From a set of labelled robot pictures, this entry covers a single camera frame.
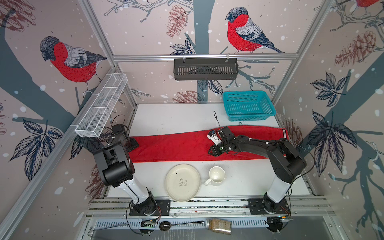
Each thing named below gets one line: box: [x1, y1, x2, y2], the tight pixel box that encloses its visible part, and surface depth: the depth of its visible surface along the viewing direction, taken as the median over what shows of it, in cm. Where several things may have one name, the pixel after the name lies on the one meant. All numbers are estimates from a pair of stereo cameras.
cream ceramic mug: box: [204, 166, 226, 186], surface depth 78 cm
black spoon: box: [159, 220, 204, 231], surface depth 70 cm
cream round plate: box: [164, 163, 202, 202], surface depth 83 cm
